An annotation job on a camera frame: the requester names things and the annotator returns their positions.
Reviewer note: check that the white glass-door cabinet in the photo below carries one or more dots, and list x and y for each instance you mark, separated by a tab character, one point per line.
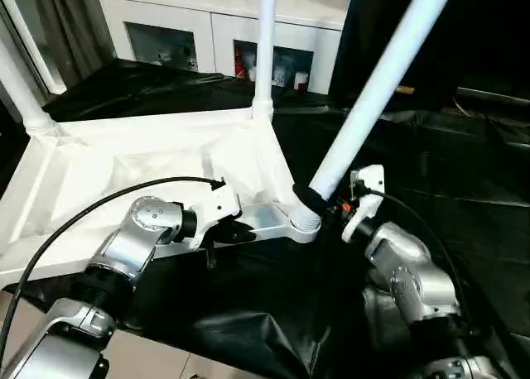
207	6

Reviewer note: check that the white mug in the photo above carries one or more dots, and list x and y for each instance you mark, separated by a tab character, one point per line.
301	81

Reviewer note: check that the white plastic table top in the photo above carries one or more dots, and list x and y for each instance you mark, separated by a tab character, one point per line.
124	147

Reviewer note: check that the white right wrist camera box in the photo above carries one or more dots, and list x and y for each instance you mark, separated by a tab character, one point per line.
368	180

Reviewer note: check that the grey curtain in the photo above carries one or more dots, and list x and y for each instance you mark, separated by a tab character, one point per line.
74	23

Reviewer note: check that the black speaker box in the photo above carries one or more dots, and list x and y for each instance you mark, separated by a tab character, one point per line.
364	23

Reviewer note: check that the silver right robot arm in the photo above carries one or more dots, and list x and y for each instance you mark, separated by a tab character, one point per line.
414	279

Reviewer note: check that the black plastic mat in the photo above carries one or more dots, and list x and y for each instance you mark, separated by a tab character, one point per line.
455	230

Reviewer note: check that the white plastic table leg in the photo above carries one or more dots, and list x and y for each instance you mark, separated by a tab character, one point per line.
265	44
20	102
372	85

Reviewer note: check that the white door frame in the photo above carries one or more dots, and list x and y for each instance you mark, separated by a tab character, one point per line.
37	56

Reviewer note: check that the red packet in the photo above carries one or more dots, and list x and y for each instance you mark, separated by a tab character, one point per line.
239	64

